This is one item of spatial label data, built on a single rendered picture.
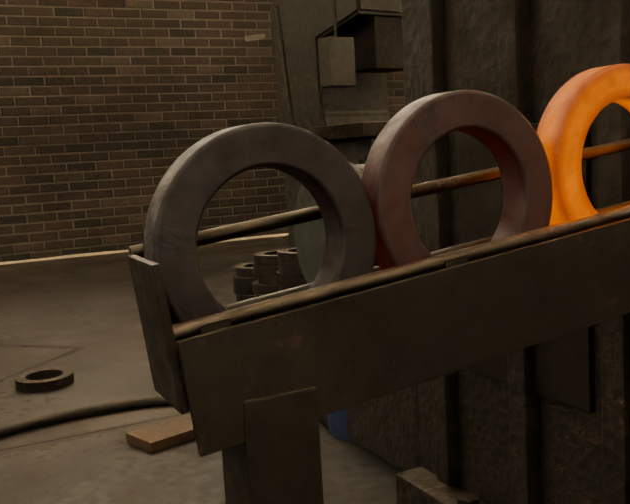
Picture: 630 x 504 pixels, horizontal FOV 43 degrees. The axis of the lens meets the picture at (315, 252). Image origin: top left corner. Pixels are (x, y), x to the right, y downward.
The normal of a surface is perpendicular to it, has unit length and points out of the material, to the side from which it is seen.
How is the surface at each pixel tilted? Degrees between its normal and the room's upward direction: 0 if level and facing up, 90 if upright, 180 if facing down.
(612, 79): 90
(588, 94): 90
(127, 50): 90
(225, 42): 90
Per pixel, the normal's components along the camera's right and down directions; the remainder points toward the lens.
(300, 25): -0.81, 0.11
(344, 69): 0.58, 0.07
